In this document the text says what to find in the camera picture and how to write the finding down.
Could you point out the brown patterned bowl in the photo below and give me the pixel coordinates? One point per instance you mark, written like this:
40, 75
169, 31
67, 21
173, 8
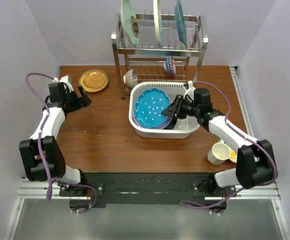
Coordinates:
131, 78

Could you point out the green leaf pattern plate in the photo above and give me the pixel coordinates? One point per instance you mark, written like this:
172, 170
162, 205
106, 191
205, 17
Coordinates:
93, 80

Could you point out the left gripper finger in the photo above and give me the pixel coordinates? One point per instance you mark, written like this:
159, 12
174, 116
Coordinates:
83, 102
82, 92

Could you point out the blue dotted scalloped plate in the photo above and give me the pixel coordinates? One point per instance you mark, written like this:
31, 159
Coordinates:
149, 107

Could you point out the cream rimmed plate in rack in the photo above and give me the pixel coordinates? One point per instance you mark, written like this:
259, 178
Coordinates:
157, 22

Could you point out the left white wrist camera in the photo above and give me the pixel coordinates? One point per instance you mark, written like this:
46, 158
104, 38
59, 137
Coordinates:
66, 80

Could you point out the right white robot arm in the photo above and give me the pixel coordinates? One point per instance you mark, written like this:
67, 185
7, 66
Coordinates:
255, 164

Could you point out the blue zigzag bowl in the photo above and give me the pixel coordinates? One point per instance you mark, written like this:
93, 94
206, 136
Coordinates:
169, 65

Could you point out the lavender plate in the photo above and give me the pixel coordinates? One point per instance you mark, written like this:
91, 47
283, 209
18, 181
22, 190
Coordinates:
162, 126

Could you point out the teal yellow patterned saucer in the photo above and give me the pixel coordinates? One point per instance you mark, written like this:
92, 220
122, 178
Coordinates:
233, 156

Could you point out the white ceramic mug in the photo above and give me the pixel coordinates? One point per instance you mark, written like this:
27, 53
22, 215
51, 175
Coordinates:
218, 154

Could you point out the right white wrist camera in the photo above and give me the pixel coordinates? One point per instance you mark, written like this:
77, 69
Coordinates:
188, 87

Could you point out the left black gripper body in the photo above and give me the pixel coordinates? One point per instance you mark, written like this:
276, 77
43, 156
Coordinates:
71, 98

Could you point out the steel dish rack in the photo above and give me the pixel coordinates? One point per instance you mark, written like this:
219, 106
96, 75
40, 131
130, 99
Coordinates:
148, 59

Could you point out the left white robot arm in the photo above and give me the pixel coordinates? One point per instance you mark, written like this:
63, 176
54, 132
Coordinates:
41, 155

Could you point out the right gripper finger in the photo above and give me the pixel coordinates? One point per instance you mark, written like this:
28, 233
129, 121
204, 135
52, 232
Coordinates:
178, 101
171, 111

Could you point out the white plastic bin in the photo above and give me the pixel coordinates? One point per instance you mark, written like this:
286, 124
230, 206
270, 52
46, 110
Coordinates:
178, 128

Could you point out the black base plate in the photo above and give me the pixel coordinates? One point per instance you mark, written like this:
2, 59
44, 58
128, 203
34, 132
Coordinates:
155, 188

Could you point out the mint floral plate in rack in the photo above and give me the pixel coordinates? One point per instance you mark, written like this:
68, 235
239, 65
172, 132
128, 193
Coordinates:
129, 21

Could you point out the teal plate in rack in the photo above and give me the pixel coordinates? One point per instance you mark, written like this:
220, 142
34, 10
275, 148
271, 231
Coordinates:
180, 23

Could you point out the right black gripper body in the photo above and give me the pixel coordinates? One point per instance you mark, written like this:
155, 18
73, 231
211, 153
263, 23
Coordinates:
187, 109

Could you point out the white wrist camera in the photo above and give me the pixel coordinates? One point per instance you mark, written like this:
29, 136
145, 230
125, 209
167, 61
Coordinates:
188, 87
66, 80

